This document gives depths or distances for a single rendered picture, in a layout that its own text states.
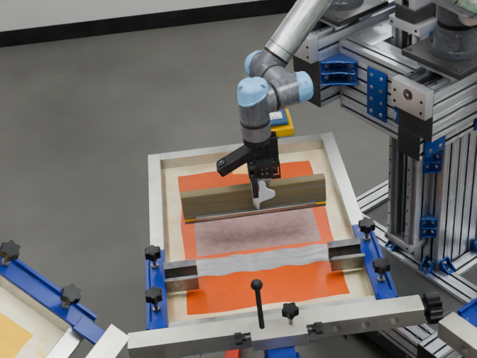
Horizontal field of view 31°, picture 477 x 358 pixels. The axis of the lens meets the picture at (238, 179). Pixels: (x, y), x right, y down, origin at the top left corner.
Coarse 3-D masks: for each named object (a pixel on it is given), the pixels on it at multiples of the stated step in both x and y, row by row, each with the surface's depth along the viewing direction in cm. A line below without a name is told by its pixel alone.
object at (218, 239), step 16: (192, 176) 262; (208, 176) 261; (224, 176) 260; (240, 176) 260; (192, 224) 242; (208, 224) 242; (224, 224) 241; (240, 224) 240; (192, 240) 236; (208, 240) 236; (224, 240) 235; (240, 240) 235; (256, 240) 234; (192, 256) 231; (208, 256) 230; (224, 256) 230; (240, 272) 224; (256, 272) 223; (208, 288) 220; (224, 288) 219; (240, 288) 219; (192, 304) 216; (208, 304) 215; (224, 304) 215; (240, 304) 214
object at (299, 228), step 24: (288, 168) 261; (264, 216) 243; (288, 216) 242; (312, 216) 241; (264, 240) 234; (288, 240) 233; (312, 240) 232; (312, 264) 224; (288, 288) 217; (312, 288) 217; (336, 288) 216
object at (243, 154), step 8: (232, 152) 219; (240, 152) 217; (248, 152) 215; (224, 160) 219; (232, 160) 217; (240, 160) 216; (248, 160) 216; (216, 168) 219; (224, 168) 217; (232, 168) 217
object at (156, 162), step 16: (240, 144) 268; (288, 144) 266; (304, 144) 266; (320, 144) 267; (160, 160) 264; (176, 160) 265; (192, 160) 265; (208, 160) 266; (336, 160) 256; (160, 176) 257; (336, 176) 249; (160, 192) 250; (352, 192) 242; (160, 208) 244; (352, 208) 236; (160, 224) 238; (352, 224) 231; (160, 240) 232; (320, 304) 207; (336, 304) 206; (192, 320) 206; (208, 320) 206
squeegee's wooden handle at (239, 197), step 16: (304, 176) 224; (320, 176) 224; (192, 192) 223; (208, 192) 222; (224, 192) 222; (240, 192) 223; (288, 192) 224; (304, 192) 225; (320, 192) 225; (192, 208) 224; (208, 208) 225; (224, 208) 225; (240, 208) 226
